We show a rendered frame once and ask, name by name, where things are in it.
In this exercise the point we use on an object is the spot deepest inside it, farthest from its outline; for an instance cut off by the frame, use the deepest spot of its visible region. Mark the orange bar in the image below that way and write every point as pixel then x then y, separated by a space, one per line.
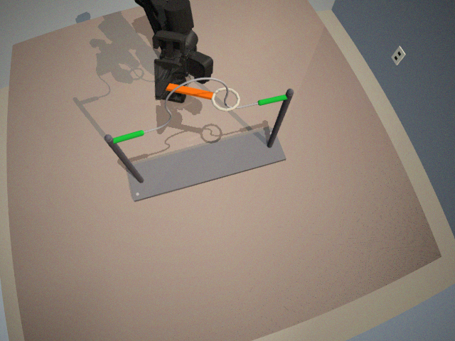
pixel 204 94

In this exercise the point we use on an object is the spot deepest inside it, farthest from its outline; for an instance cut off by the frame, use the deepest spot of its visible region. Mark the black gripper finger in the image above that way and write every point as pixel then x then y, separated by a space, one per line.
pixel 165 71
pixel 173 81

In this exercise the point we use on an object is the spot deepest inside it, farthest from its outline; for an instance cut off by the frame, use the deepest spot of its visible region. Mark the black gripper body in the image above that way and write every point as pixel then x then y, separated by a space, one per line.
pixel 175 44

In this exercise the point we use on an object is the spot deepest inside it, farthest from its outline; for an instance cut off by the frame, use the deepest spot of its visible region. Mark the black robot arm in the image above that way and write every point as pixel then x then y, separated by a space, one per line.
pixel 176 16

